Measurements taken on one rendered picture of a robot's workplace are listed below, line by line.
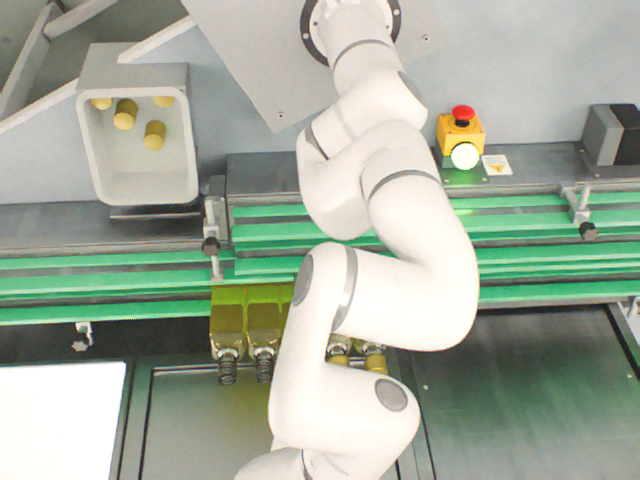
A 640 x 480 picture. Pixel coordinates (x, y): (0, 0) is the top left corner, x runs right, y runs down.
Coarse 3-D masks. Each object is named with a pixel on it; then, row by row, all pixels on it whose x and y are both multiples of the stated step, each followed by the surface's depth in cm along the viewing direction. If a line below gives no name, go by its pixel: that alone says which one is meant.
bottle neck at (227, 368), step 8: (224, 352) 119; (232, 352) 119; (224, 360) 118; (232, 360) 118; (224, 368) 117; (232, 368) 117; (224, 376) 117; (232, 376) 116; (224, 384) 117; (232, 384) 117
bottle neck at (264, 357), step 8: (256, 352) 120; (264, 352) 119; (272, 352) 120; (256, 360) 118; (264, 360) 118; (272, 360) 119; (256, 368) 117; (264, 368) 116; (272, 368) 117; (256, 376) 116; (264, 376) 118; (272, 376) 117
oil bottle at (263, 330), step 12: (252, 288) 128; (264, 288) 128; (276, 288) 128; (252, 300) 125; (264, 300) 125; (276, 300) 126; (252, 312) 123; (264, 312) 123; (276, 312) 123; (252, 324) 121; (264, 324) 121; (276, 324) 121; (252, 336) 120; (264, 336) 120; (276, 336) 120; (252, 348) 120; (276, 348) 120
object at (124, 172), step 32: (96, 96) 116; (128, 96) 117; (96, 128) 124; (96, 160) 125; (128, 160) 133; (160, 160) 134; (192, 160) 125; (96, 192) 128; (128, 192) 131; (160, 192) 131; (192, 192) 130
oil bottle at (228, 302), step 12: (216, 288) 128; (228, 288) 128; (240, 288) 128; (216, 300) 125; (228, 300) 125; (240, 300) 126; (216, 312) 123; (228, 312) 123; (240, 312) 123; (216, 324) 121; (228, 324) 121; (240, 324) 121; (216, 336) 120; (228, 336) 120; (240, 336) 120; (216, 348) 119; (228, 348) 119; (240, 348) 120
